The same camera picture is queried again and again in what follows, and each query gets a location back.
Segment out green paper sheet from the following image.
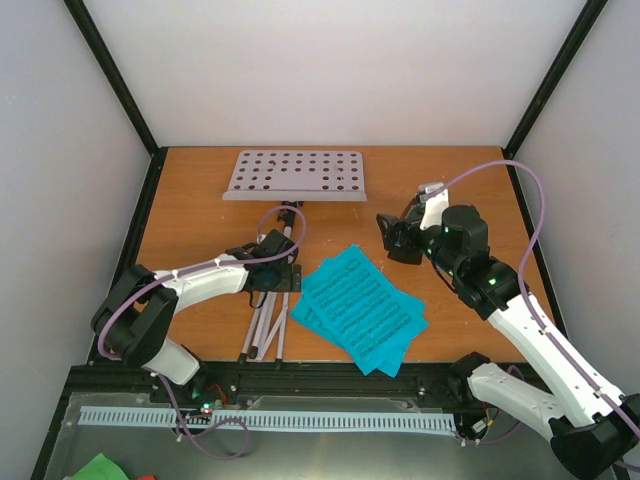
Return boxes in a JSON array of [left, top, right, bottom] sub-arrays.
[[67, 454, 129, 480]]

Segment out light blue cable duct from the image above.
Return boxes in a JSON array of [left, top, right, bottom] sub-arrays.
[[77, 406, 456, 436]]

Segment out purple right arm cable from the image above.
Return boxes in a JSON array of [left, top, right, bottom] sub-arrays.
[[439, 160, 640, 471]]

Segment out black right frame post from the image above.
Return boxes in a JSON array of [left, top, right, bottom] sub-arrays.
[[503, 0, 610, 156]]

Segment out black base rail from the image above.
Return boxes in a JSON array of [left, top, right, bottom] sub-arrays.
[[60, 361, 483, 412]]

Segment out white tripod music stand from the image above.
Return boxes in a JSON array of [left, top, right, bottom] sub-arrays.
[[222, 148, 367, 362]]

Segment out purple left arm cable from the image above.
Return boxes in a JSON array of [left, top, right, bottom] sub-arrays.
[[97, 205, 309, 362]]

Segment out black aluminium frame post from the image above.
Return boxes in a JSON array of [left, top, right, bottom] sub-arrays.
[[62, 0, 167, 161]]

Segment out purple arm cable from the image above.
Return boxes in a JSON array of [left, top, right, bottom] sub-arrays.
[[97, 205, 309, 362], [439, 160, 640, 471]]

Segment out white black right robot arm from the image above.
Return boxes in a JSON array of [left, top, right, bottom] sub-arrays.
[[376, 205, 639, 479]]

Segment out blue sheet music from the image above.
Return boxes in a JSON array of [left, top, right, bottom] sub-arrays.
[[291, 245, 428, 377], [288, 294, 431, 379]]

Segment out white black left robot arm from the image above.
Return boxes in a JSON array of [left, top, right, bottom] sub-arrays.
[[91, 227, 300, 403]]

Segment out black metronome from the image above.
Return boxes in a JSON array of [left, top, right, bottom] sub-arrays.
[[388, 197, 424, 265]]

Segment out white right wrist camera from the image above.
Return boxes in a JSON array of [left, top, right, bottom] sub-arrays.
[[418, 182, 449, 231]]

